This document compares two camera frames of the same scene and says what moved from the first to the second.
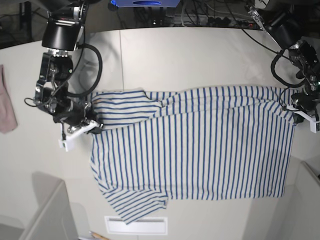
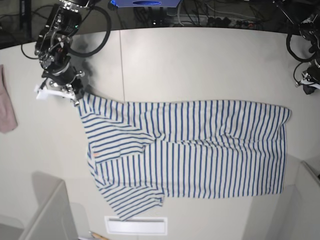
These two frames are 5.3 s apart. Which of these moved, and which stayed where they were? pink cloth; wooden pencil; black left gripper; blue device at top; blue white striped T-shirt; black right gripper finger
Moved: black right gripper finger; blue white striped T-shirt; black left gripper
Stayed: pink cloth; wooden pencil; blue device at top
